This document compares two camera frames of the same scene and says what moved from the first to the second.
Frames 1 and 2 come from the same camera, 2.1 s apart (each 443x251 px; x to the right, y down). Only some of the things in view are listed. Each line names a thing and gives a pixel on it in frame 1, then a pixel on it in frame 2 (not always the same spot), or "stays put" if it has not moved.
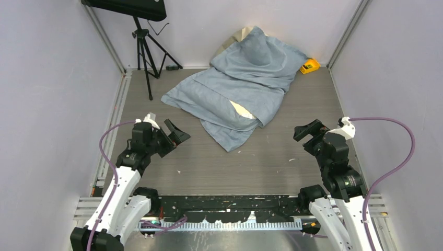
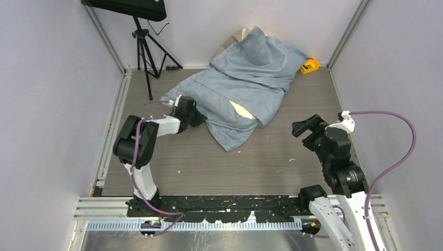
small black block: x=172 y=67 stays put
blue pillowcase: x=253 y=72 stays put
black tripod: x=141 y=34 stays put
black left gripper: x=175 y=137 to x=200 y=117
